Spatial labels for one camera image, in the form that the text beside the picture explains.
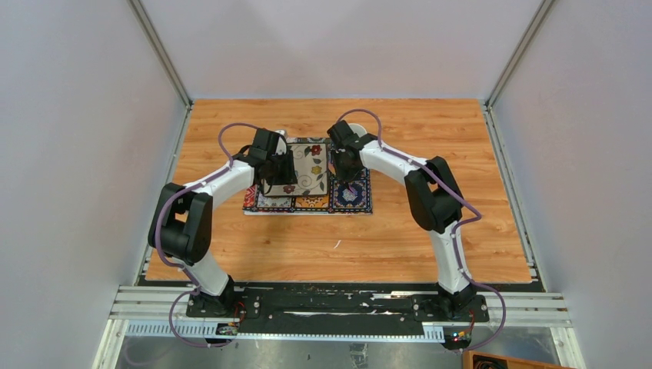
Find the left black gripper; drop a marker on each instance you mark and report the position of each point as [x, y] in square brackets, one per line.
[288, 176]

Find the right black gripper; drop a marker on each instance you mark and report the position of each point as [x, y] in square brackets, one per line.
[347, 177]

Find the square floral plate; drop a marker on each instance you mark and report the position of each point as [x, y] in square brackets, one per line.
[310, 170]

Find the colourful patterned placemat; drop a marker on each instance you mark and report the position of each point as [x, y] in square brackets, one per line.
[333, 203]

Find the white mug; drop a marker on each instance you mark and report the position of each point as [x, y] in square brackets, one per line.
[359, 130]

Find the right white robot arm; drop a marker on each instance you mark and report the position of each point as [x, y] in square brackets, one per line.
[434, 198]

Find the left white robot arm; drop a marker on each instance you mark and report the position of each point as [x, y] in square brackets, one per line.
[181, 226]

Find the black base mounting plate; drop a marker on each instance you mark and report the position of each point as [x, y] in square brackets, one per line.
[336, 312]

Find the orange wooden box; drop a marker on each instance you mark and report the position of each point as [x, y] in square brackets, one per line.
[476, 359]

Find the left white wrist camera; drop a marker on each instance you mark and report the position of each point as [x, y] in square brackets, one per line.
[282, 146]

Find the aluminium frame rail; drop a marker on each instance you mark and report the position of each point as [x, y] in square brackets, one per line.
[158, 311]

